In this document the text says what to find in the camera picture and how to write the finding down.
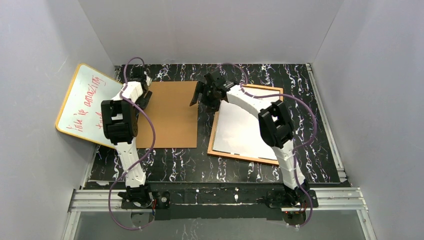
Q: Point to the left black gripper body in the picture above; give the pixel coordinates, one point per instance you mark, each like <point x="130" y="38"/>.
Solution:
<point x="144" y="98"/>

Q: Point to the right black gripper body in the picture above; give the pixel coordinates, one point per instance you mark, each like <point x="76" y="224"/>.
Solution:
<point x="204" y="93"/>

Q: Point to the brown cardboard backing board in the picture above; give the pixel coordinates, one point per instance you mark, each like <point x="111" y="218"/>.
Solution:
<point x="174" y="120"/>

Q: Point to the plant photo print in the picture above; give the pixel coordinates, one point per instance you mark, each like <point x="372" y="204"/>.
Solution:
<point x="242" y="132"/>

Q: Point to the wooden picture frame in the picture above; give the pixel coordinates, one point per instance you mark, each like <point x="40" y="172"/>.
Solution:
<point x="212" y="145"/>

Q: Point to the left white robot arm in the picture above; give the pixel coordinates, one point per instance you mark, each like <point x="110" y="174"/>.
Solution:
<point x="120" y="127"/>

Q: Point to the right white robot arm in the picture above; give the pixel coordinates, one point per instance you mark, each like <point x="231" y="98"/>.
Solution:
<point x="276" y="130"/>

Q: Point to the whiteboard with red writing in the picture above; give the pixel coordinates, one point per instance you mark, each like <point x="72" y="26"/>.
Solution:
<point x="80" y="115"/>

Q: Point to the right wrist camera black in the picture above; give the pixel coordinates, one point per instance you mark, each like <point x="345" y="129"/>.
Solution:
<point x="215" y="79"/>

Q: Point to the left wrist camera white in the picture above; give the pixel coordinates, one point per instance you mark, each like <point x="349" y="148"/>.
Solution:
<point x="146" y="80"/>

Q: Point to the aluminium rail base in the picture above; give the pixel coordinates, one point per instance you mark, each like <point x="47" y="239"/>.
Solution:
<point x="218" y="213"/>

